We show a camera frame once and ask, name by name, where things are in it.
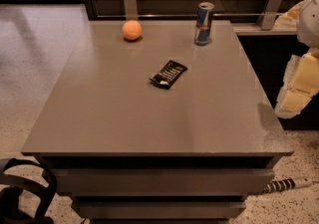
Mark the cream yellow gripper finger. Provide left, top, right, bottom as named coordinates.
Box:
left=275, top=48, right=319, bottom=118

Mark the orange fruit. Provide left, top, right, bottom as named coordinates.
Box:
left=122, top=20, right=143, bottom=41

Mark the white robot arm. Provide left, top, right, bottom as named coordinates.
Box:
left=274, top=0, right=319, bottom=118

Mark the blue silver energy drink can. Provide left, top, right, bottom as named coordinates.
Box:
left=194, top=2, right=214, bottom=46

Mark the black snack wrapper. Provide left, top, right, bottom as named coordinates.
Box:
left=150, top=60, right=187, bottom=90

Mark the grey drawer cabinet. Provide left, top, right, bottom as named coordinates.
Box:
left=22, top=21, right=291, bottom=224

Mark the right metal bracket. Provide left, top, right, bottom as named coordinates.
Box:
left=257, top=0, right=282, bottom=31

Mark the metal bracket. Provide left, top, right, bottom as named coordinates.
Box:
left=257, top=0, right=282, bottom=31
left=124, top=0, right=138, bottom=20

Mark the left metal bracket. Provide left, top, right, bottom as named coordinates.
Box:
left=124, top=0, right=138, bottom=20

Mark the black bag with strap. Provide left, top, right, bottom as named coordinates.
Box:
left=0, top=158, right=57, bottom=224

